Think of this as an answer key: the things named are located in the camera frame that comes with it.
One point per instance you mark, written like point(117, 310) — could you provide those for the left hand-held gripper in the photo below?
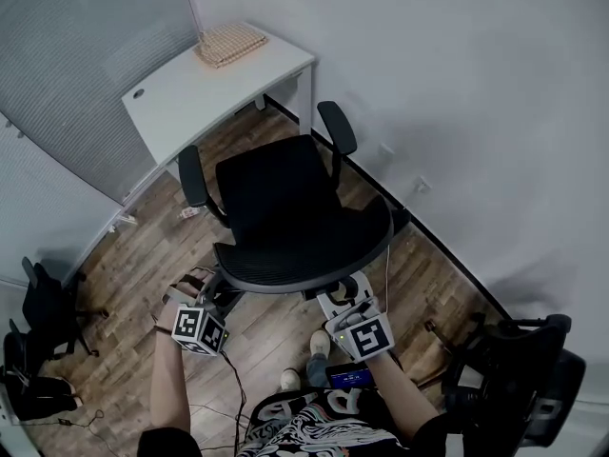
point(188, 324)

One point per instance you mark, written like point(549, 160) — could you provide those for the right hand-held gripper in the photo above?
point(368, 338)

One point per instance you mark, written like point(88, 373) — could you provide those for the black mesh office chair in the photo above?
point(280, 193)

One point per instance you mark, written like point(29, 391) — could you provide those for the person's left forearm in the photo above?
point(169, 383)

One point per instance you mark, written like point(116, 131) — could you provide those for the person's right forearm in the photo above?
point(404, 398)

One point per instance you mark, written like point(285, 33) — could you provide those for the black swivel chair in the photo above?
point(43, 303)

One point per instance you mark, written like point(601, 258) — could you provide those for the black office chair with headrest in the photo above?
point(523, 374)

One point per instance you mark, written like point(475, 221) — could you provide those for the person's right shoe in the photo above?
point(320, 343)

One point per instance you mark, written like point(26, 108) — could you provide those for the person's shoe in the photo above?
point(320, 343)
point(290, 379)

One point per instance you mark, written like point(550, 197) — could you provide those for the small packet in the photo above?
point(188, 213)

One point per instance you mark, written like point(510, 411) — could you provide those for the black device with blue screen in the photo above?
point(349, 376)

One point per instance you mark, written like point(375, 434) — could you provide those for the person's blue jeans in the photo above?
point(317, 371)

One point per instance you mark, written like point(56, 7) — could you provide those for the person's left shoe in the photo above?
point(290, 379)

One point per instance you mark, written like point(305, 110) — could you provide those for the black printed T-shirt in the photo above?
point(323, 431)

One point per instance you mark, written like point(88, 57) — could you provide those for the white desk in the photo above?
point(204, 98)

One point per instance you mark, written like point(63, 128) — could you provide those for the beige woven mat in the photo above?
point(230, 45)

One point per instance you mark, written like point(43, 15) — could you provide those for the grey window blind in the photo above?
point(71, 65)

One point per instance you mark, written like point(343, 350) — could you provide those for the small white bracket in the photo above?
point(128, 219)

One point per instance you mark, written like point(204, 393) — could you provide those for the white wall socket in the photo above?
point(422, 184)

